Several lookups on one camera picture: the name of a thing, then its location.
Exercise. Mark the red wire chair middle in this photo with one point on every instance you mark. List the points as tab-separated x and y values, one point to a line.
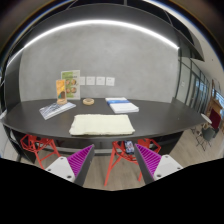
125	150

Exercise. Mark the grey magazine on table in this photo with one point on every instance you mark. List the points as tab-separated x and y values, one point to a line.
54	109

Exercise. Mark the orange card on wooden stand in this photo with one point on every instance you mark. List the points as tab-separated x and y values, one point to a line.
61	92

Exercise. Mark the curved ceiling light strip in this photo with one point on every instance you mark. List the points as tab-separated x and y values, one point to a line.
84	23

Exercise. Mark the dark chair in background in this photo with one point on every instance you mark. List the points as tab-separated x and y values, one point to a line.
205	136

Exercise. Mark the round wooden tape dispenser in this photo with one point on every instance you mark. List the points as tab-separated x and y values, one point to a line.
88	101

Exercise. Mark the black curved table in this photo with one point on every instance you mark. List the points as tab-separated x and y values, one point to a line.
154	119

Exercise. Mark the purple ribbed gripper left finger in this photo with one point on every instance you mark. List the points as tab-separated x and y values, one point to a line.
73	168

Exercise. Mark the red wire chair left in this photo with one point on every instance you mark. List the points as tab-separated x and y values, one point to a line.
35	145

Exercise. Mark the red wire chair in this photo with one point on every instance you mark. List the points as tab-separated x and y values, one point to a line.
35	145
125	150

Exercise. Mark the stack of white-blue books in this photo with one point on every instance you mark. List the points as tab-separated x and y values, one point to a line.
121	105

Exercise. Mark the green white poster sign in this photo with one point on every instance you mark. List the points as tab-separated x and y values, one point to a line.
72	86

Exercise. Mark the white wall socket plate row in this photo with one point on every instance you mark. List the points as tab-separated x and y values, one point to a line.
99	80

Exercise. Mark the cream folded towel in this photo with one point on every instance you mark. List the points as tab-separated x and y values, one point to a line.
96	124

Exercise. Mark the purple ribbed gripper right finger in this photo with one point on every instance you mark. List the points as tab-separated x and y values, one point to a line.
154	166

